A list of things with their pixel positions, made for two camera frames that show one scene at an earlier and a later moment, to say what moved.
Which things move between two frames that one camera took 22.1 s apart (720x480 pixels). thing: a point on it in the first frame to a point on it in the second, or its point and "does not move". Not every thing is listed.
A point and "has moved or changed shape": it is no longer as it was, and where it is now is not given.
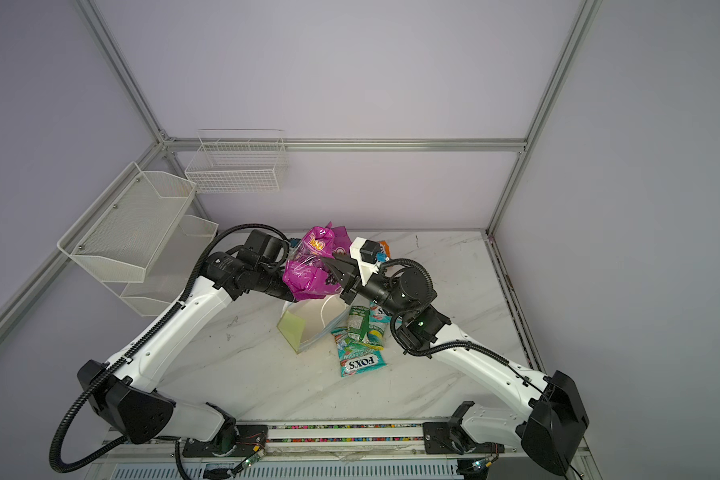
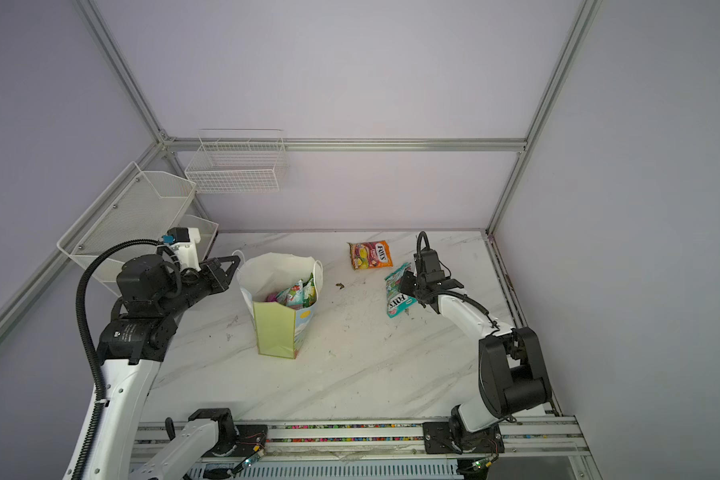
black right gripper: (344, 269) to (406, 277)
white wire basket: (232, 161) does not move
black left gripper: (289, 297) to (210, 269)
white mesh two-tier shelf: (138, 241) does not move
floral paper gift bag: (305, 322) to (279, 329)
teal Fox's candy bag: (378, 318) has moved or changed shape
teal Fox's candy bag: (356, 356) to (298, 296)
